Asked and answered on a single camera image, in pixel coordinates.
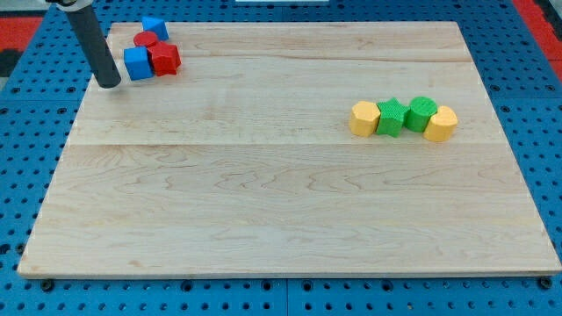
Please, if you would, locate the green cylinder block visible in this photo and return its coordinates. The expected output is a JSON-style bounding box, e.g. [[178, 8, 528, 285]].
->
[[404, 97, 437, 133]]

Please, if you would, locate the red star block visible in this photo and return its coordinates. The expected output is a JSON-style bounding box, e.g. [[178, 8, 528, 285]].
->
[[148, 41, 181, 76]]

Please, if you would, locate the red cylinder block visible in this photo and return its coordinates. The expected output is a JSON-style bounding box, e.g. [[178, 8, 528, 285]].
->
[[133, 31, 159, 48]]

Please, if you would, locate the yellow hexagon block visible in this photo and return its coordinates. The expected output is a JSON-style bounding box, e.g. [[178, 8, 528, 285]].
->
[[349, 101, 381, 137]]

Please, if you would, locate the blue cube block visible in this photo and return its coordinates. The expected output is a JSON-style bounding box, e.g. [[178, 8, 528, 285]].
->
[[124, 47, 153, 81]]

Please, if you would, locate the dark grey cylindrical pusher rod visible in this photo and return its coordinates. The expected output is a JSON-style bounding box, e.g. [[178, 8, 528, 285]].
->
[[64, 5, 121, 89]]

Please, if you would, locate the green star block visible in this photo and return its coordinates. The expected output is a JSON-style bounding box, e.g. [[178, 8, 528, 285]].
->
[[376, 98, 410, 137]]

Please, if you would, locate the light wooden board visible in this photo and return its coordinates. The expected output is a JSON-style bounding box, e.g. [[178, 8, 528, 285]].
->
[[18, 22, 561, 279]]

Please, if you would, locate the yellow heart block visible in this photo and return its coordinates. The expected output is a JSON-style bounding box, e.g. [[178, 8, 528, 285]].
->
[[422, 105, 458, 142]]

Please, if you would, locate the blue triangle block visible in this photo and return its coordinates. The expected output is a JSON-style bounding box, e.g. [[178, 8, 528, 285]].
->
[[141, 17, 169, 40]]

